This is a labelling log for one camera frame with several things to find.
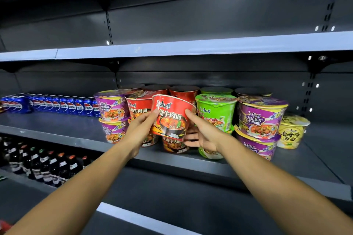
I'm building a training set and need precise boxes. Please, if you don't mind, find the person's right hand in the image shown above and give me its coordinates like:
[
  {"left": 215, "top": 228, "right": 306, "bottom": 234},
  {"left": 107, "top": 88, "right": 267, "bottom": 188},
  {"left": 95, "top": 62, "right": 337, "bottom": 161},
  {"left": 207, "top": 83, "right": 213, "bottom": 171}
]
[{"left": 183, "top": 108, "right": 230, "bottom": 154}]

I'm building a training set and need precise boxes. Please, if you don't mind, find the person's left hand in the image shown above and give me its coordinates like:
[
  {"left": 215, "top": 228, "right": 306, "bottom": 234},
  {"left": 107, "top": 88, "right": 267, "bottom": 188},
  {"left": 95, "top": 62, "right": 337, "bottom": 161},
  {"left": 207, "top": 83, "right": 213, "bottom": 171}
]
[{"left": 121, "top": 108, "right": 160, "bottom": 160}]

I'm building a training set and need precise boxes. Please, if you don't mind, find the green cup noodle bowl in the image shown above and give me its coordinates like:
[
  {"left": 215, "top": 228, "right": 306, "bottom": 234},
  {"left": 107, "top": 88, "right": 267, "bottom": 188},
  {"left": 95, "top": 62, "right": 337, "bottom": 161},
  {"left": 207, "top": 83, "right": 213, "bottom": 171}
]
[
  {"left": 199, "top": 86, "right": 234, "bottom": 96},
  {"left": 195, "top": 93, "right": 238, "bottom": 133},
  {"left": 198, "top": 124, "right": 235, "bottom": 160}
]

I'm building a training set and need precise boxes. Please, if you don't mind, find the yellow noodle bowl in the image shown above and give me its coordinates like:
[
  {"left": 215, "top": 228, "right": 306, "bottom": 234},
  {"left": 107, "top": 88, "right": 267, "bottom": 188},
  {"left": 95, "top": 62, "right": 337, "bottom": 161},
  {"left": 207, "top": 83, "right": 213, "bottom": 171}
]
[{"left": 276, "top": 113, "right": 311, "bottom": 150}]

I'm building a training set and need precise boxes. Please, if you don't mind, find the dark metal store shelving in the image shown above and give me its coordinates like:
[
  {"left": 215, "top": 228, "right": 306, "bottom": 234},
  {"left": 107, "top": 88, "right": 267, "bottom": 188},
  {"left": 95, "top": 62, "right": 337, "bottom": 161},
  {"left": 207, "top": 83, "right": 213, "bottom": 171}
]
[{"left": 0, "top": 0, "right": 353, "bottom": 235}]

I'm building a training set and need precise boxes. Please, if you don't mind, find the person's right forearm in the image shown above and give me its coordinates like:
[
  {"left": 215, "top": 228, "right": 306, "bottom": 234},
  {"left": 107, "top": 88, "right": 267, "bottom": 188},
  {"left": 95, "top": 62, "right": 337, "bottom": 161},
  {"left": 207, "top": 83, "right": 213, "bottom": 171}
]
[{"left": 217, "top": 135, "right": 353, "bottom": 235}]

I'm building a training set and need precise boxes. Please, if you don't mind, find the person's left forearm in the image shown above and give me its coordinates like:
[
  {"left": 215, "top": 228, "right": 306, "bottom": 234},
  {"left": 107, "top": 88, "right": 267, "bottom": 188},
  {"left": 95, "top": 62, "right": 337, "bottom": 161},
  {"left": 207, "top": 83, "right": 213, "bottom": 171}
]
[{"left": 5, "top": 142, "right": 136, "bottom": 235}]

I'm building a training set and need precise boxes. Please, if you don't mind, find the row of blue soda cans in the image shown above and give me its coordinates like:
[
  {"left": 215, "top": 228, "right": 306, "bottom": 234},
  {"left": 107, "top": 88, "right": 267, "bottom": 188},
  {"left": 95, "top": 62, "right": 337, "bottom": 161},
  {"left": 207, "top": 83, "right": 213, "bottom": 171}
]
[{"left": 0, "top": 93, "right": 101, "bottom": 119}]

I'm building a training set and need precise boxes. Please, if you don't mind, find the row of dark glass bottles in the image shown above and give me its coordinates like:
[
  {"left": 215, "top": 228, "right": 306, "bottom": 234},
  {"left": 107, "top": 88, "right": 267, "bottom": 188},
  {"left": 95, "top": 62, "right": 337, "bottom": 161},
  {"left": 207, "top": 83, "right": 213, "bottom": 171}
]
[{"left": 0, "top": 137, "right": 93, "bottom": 188}]

